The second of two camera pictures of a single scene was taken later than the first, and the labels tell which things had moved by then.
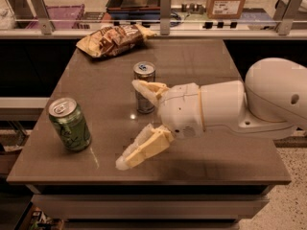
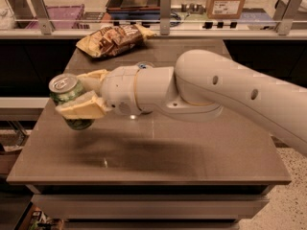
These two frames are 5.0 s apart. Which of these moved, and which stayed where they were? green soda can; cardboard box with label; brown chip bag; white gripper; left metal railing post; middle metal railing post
Moved: green soda can; white gripper
Stayed: brown chip bag; left metal railing post; cardboard box with label; middle metal railing post
